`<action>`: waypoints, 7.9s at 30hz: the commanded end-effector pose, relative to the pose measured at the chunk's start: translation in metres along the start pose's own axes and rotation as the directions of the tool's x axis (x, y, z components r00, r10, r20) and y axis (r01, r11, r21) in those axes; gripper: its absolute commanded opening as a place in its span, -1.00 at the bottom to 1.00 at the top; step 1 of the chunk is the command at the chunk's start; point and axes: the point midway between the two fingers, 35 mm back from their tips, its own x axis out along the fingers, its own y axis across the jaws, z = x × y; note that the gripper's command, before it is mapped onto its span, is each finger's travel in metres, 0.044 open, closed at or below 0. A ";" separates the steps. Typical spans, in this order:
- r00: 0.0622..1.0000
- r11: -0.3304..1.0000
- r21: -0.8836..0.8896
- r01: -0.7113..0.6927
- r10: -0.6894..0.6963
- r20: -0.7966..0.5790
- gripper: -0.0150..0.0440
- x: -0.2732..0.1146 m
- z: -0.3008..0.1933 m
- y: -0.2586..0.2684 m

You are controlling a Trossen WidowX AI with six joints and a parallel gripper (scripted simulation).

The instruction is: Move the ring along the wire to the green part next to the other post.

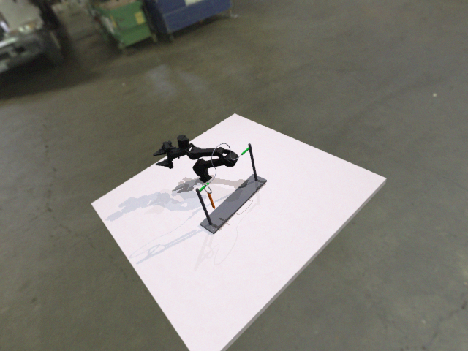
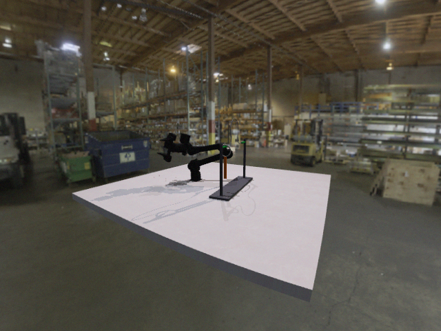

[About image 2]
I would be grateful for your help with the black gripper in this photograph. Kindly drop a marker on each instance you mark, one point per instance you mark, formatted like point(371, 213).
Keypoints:
point(173, 147)

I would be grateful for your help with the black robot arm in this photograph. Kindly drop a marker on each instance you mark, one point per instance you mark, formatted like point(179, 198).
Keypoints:
point(194, 165)

